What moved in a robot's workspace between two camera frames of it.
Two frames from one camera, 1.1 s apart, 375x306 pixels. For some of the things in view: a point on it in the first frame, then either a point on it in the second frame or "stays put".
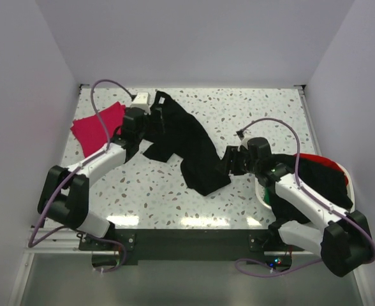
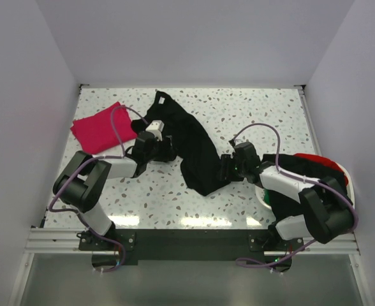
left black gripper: x=147 y=117 -> x=166 y=154
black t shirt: x=175 y=132 stays put
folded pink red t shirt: x=90 y=132 stays put
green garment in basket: x=266 y=195 stays put
